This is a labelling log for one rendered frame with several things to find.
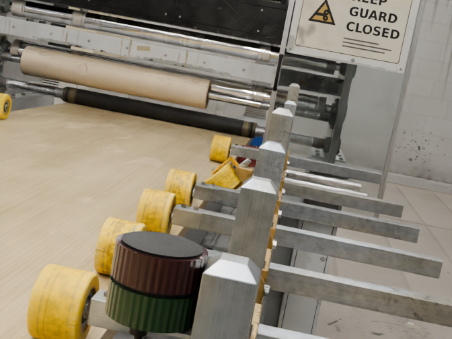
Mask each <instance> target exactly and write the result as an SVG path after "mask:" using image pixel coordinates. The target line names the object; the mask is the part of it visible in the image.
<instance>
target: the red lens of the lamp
mask: <svg viewBox="0 0 452 339"><path fill-rule="evenodd" d="M124 234H125V233H123V234H121V235H119V236H117V238H116V243H115V248H114V255H113V260H112V267H111V275H112V277H113V278H114V279H115V280H117V281H118V282H120V283H122V284H124V285H126V286H128V287H131V288H134V289H137V290H140V291H145V292H148V293H155V294H161V295H187V294H191V293H195V292H197V291H199V288H200V282H201V278H202V273H203V271H204V269H205V267H206V261H207V258H208V251H207V250H206V249H205V248H204V247H202V246H201V247H202V248H203V252H204V254H203V255H202V256H201V257H199V258H194V259H187V260H177V259H168V258H159V257H155V256H150V255H147V254H142V253H140V252H136V251H134V250H132V249H130V248H128V247H126V246H125V245H124V244H122V242H121V238H122V236H123V235H124Z"/></svg>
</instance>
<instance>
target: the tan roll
mask: <svg viewBox="0 0 452 339"><path fill-rule="evenodd" d="M1 60H4V61H11V62H15V63H20V68H21V72H22V73H23V74H24V75H29V76H33V77H40V78H44V79H50V80H54V81H61V82H65V83H71V84H75V85H82V86H86V87H92V88H96V89H102V90H107V91H113V92H117V93H124V94H128V95H132V96H138V97H142V98H149V99H152V100H159V101H163V102H169V103H174V104H180V105H184V106H191V107H195V108H201V109H206V108H207V106H208V104H209V100H215V101H219V102H226V103H230V104H237V105H240V106H247V107H251V108H257V109H261V110H268V109H269V105H270V102H265V101H261V100H254V99H250V98H244V97H239V96H233V95H229V94H225V93H219V92H214V91H209V89H210V84H211V80H208V79H201V78H197V77H191V76H186V75H180V74H175V73H169V72H165V71H158V70H155V69H148V68H144V67H137V66H133V65H126V64H122V63H115V62H112V61H105V60H101V59H95V58H90V57H86V56H79V55H76V54H69V53H65V52H59V51H54V50H48V49H43V48H37V47H33V46H27V47H25V49H24V51H23V53H22V55H20V54H13V53H9V52H2V54H1Z"/></svg>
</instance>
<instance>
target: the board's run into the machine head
mask: <svg viewBox="0 0 452 339"><path fill-rule="evenodd" d="M60 105H64V106H70V107H74V108H81V109H85V110H91V111H95V112H102V113H106V114H112V115H116V116H122V117H127V118H133V119H137V120H143V121H147V122H154V123H158V124H164V125H168V126H174V127H178V128H185V129H188V130H195V131H199V132H203V133H209V134H213V135H219V136H224V137H230V138H234V139H240V140H244V141H248V145H249V144H250V143H251V142H252V138H249V137H242V136H238V135H232V134H228V133H222V132H217V131H213V130H207V129H203V128H196V127H193V126H186V125H183V124H176V123H172V122H166V121H162V120H156V119H152V118H145V117H141V116H135V115H131V114H124V113H120V112H114V111H110V110H103V109H99V108H93V107H89V106H82V105H79V104H72V103H68V102H67V103H62V104H60Z"/></svg>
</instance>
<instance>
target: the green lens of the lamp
mask: <svg viewBox="0 0 452 339"><path fill-rule="evenodd" d="M198 293H199V291H198V292H197V293H196V294H195V295H193V296H191V297H185V298H179V299H166V298H159V297H150V296H146V295H142V294H138V293H135V292H132V291H130V290H127V289H125V288H123V287H121V286H120V285H118V284H117V283H116V282H115V281H114V279H113V277H112V275H110V280H109V285H108V292H107V297H106V304H105V312H106V314H107V315H108V317H110V318H111V319H113V320H114V321H115V322H117V323H119V324H122V325H124V326H126V327H129V328H133V329H136V330H140V331H145V332H153V333H176V332H183V331H186V330H189V329H190V328H192V326H193V321H194V314H195V311H196V304H197V300H198Z"/></svg>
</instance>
